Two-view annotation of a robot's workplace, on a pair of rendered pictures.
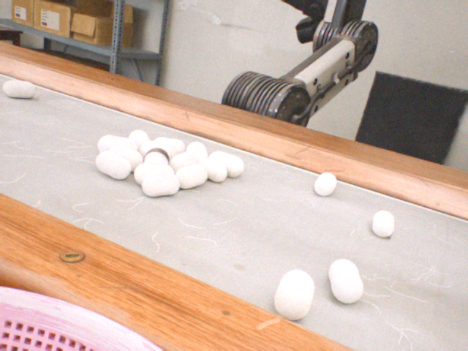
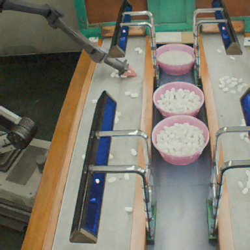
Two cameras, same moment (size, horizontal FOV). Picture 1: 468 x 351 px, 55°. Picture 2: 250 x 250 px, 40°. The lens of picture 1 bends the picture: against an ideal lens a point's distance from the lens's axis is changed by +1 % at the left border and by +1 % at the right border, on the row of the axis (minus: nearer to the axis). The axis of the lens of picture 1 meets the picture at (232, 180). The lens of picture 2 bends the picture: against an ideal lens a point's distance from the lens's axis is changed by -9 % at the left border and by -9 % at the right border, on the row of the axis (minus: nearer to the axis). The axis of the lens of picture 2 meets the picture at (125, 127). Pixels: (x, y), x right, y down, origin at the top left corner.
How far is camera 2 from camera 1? 1.88 m
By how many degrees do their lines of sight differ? 85
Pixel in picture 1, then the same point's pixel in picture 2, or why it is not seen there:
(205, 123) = (75, 124)
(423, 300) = (122, 90)
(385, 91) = not seen: outside the picture
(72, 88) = (69, 155)
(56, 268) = (149, 104)
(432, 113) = not seen: outside the picture
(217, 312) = (146, 95)
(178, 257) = (133, 106)
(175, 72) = not seen: outside the picture
